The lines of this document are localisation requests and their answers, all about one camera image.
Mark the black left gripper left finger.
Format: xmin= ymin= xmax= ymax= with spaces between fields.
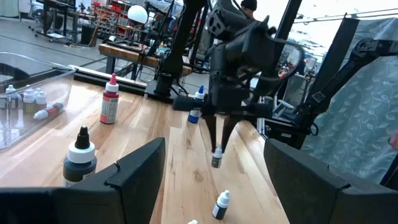
xmin=0 ymin=137 xmax=167 ymax=224

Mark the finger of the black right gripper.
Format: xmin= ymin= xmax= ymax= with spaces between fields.
xmin=172 ymin=95 xmax=219 ymax=154
xmin=220 ymin=103 xmax=275 ymax=154

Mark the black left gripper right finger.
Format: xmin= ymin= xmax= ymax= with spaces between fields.
xmin=263 ymin=138 xmax=398 ymax=224

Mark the small green food coloring bottle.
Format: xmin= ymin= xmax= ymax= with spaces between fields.
xmin=211 ymin=146 xmax=224 ymax=169

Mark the small orange food coloring bottle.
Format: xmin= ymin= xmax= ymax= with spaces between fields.
xmin=32 ymin=102 xmax=65 ymax=121

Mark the small red food coloring bottle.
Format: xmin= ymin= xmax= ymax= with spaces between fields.
xmin=34 ymin=90 xmax=48 ymax=111

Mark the small olive food coloring bottle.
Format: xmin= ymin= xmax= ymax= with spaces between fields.
xmin=22 ymin=88 xmax=36 ymax=114

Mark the large blue food coloring bottle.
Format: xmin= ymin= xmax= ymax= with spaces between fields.
xmin=187 ymin=85 xmax=206 ymax=124

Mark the large black food coloring bottle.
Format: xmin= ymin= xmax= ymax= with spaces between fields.
xmin=62 ymin=125 xmax=98 ymax=189

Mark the large red food coloring bottle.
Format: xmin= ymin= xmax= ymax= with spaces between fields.
xmin=99 ymin=73 xmax=120 ymax=125

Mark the grey mesh office chair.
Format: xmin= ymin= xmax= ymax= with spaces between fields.
xmin=273 ymin=73 xmax=310 ymax=121

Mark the teal leaf-pattern curtain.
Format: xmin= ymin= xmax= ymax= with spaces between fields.
xmin=303 ymin=17 xmax=398 ymax=184

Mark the person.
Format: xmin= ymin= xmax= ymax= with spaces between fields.
xmin=239 ymin=0 xmax=259 ymax=20

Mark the person's hand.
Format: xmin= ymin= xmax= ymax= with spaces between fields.
xmin=388 ymin=130 xmax=398 ymax=151

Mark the wooden workbench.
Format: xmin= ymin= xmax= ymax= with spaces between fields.
xmin=98 ymin=43 xmax=193 ymax=77

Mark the white globe lamp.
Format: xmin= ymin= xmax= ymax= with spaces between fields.
xmin=127 ymin=4 xmax=149 ymax=25

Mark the clear plastic bin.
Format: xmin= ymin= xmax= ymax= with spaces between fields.
xmin=0 ymin=51 xmax=78 ymax=152

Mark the red parts-bin shelf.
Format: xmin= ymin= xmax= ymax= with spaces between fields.
xmin=91 ymin=1 xmax=137 ymax=40

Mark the black computer tower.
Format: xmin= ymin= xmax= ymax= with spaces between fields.
xmin=80 ymin=24 xmax=98 ymax=47

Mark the black standing desk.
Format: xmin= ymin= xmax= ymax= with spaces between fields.
xmin=35 ymin=0 xmax=96 ymax=44

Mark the silver aluminium bracket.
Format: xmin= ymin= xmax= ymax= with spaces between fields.
xmin=257 ymin=119 xmax=268 ymax=138

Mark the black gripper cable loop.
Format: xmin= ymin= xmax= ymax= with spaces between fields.
xmin=266 ymin=39 xmax=307 ymax=93

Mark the black aluminium table frame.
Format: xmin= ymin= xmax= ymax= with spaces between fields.
xmin=67 ymin=0 xmax=361 ymax=125

